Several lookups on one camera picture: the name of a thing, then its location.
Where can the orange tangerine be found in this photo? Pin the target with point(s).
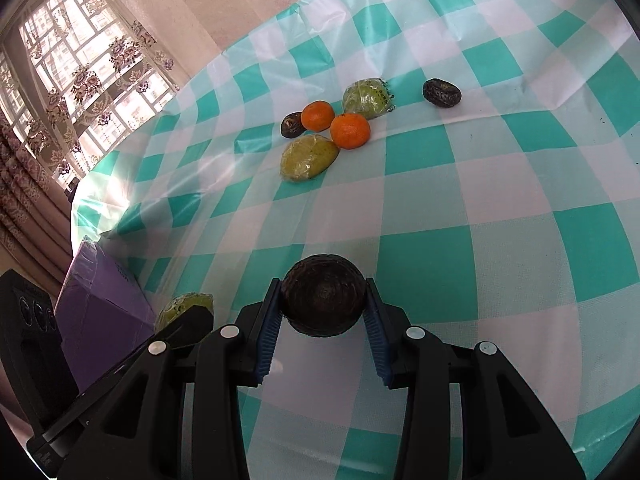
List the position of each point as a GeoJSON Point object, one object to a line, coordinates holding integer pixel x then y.
{"type": "Point", "coordinates": [318, 115]}
{"type": "Point", "coordinates": [351, 131]}

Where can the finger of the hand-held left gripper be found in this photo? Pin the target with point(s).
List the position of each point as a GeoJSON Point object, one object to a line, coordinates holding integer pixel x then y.
{"type": "Point", "coordinates": [192, 325]}

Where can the purple cardboard box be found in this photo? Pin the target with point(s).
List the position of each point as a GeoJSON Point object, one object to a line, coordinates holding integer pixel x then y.
{"type": "Point", "coordinates": [100, 320]}

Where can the large dark round avocado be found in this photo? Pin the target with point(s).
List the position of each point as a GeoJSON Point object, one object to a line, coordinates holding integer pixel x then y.
{"type": "Point", "coordinates": [322, 295]}

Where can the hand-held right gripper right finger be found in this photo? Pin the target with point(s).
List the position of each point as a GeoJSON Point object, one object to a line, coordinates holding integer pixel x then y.
{"type": "Point", "coordinates": [376, 341]}

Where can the floral lace sheer curtain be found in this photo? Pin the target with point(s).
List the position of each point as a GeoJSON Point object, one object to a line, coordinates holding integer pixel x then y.
{"type": "Point", "coordinates": [85, 80]}

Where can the small dark wrinkled fruit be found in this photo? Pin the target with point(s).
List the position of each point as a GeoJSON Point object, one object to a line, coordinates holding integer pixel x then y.
{"type": "Point", "coordinates": [291, 126]}

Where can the plastic-wrapped green fruit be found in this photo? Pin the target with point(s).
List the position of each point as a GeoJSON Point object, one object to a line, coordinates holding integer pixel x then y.
{"type": "Point", "coordinates": [306, 158]}
{"type": "Point", "coordinates": [182, 305]}
{"type": "Point", "coordinates": [366, 97]}

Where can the black speaker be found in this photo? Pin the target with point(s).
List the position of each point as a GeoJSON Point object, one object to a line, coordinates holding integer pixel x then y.
{"type": "Point", "coordinates": [27, 355]}

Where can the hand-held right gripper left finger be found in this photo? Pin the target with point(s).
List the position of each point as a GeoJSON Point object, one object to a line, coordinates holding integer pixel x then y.
{"type": "Point", "coordinates": [267, 332]}

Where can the patterned brown drape curtain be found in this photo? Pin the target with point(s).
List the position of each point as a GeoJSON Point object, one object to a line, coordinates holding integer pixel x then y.
{"type": "Point", "coordinates": [25, 210]}

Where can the grid-pane window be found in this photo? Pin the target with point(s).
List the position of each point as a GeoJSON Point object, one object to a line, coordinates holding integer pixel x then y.
{"type": "Point", "coordinates": [65, 25]}

